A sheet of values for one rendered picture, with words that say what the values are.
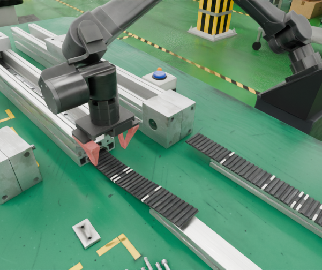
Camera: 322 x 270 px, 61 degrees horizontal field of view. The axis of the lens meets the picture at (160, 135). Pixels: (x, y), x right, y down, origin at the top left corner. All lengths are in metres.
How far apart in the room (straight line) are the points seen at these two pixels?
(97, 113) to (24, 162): 0.18
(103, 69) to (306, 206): 0.45
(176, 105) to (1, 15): 1.90
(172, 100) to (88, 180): 0.28
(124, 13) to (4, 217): 0.45
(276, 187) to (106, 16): 0.46
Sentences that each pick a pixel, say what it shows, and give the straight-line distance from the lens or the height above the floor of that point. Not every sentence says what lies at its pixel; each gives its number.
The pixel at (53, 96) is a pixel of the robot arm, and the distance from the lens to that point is 0.45.
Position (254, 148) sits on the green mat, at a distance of 0.74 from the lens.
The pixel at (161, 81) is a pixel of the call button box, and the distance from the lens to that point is 0.86.
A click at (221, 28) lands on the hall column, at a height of 0.11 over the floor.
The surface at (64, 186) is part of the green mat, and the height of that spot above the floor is 0.78.
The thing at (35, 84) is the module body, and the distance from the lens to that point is 0.92.
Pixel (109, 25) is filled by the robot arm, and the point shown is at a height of 1.08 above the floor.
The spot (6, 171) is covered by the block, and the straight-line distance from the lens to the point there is 0.59.
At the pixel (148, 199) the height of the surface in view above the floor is 0.81.
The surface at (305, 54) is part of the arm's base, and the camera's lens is 0.96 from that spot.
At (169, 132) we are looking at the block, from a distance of 0.66.
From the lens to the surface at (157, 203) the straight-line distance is 0.52.
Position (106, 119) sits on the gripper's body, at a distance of 0.52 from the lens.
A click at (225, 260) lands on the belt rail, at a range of 0.49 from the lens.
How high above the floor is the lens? 1.23
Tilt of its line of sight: 38 degrees down
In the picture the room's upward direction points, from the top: 2 degrees clockwise
